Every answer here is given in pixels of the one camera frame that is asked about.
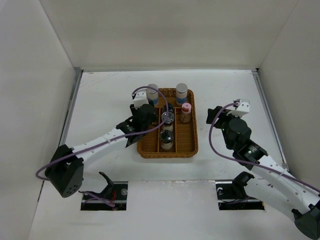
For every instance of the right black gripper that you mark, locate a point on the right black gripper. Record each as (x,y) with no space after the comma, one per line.
(211,112)

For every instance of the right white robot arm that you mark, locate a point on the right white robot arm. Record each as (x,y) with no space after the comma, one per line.
(265,179)

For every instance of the pink cap shaker bottle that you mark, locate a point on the pink cap shaker bottle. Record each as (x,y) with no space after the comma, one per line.
(186,113)

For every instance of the brown wicker divided tray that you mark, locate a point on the brown wicker divided tray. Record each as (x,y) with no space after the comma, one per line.
(185,136)

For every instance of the clear lid black grinder jar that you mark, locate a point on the clear lid black grinder jar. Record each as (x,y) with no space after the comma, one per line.
(168,119)

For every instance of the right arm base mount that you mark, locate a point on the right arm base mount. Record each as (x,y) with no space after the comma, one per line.
(231,195)

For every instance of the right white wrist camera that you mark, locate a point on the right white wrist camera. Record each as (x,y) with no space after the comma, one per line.
(241,107)

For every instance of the black knob cap spice jar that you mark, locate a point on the black knob cap spice jar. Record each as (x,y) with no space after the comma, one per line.
(166,139)

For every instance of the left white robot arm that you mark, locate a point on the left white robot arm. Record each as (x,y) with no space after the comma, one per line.
(66,168)

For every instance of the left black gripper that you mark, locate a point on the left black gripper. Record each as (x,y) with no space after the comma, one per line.
(133,109)

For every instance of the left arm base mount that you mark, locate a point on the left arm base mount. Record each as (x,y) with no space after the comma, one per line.
(112,198)

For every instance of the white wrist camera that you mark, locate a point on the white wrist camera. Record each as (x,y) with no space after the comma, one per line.
(241,107)
(139,98)

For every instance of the black cap seasoning jar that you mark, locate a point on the black cap seasoning jar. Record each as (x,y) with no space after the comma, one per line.
(168,108)

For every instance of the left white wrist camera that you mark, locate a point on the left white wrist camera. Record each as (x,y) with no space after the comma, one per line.
(139,98)

